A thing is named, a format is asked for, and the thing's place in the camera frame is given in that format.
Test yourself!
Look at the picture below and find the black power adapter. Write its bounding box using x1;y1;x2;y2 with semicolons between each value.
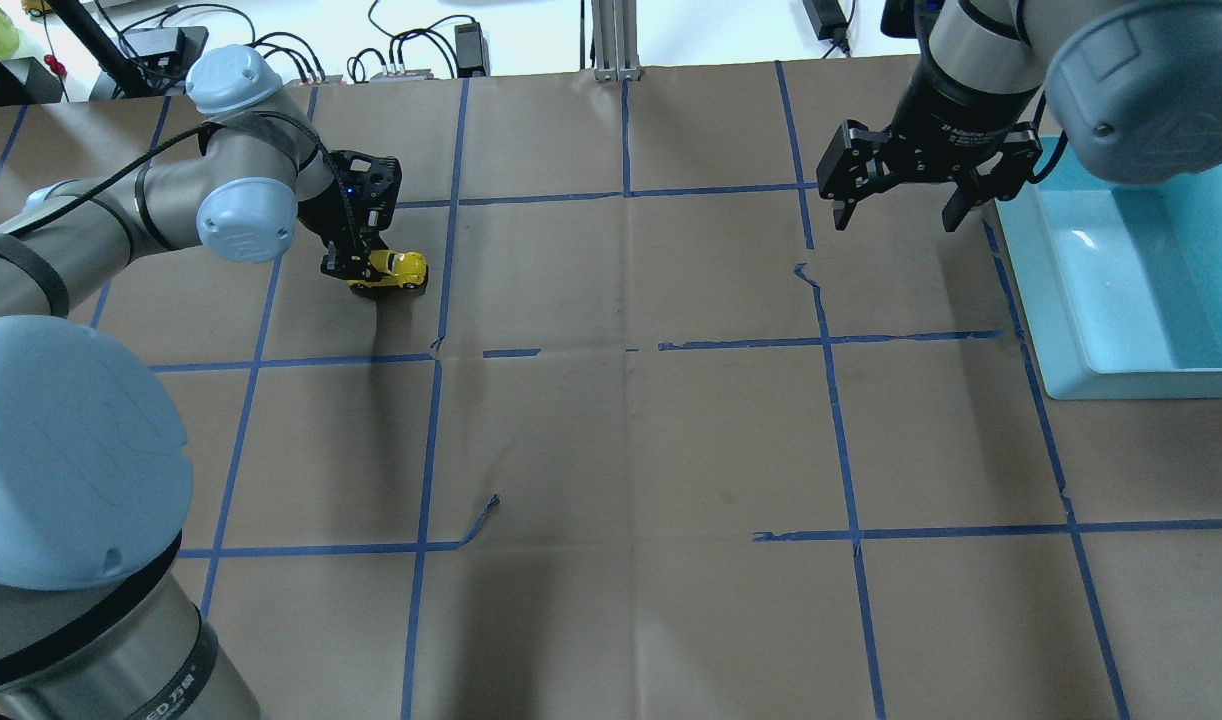
455;20;489;78

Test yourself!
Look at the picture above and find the yellow beetle toy car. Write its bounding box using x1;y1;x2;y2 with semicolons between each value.
347;251;428;299

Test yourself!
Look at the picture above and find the black power strip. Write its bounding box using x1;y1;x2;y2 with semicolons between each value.
89;26;210;101

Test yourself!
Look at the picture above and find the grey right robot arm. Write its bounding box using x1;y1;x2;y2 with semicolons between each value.
816;1;1222;232

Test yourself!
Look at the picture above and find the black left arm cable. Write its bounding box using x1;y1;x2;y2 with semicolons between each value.
0;110;357;271

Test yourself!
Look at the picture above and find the black wall charger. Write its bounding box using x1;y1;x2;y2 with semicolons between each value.
802;0;852;42

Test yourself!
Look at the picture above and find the aluminium frame post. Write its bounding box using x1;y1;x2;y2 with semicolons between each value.
591;0;643;86

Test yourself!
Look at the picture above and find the light blue plastic tray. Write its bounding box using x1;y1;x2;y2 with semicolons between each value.
998;152;1222;400

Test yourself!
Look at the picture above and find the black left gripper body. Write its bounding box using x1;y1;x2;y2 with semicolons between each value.
299;150;402;263

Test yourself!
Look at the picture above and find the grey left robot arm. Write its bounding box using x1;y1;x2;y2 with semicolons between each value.
0;45;426;719

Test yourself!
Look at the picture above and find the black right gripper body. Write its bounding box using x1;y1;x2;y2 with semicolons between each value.
816;120;1044;205

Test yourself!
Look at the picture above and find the black tripod leg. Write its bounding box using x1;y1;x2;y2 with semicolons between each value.
46;0;155;97

